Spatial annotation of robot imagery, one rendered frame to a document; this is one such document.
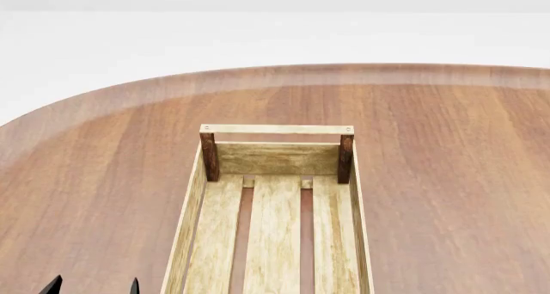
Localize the light wooden slatted tray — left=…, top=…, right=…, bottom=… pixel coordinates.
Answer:
left=159, top=123, right=376, bottom=294

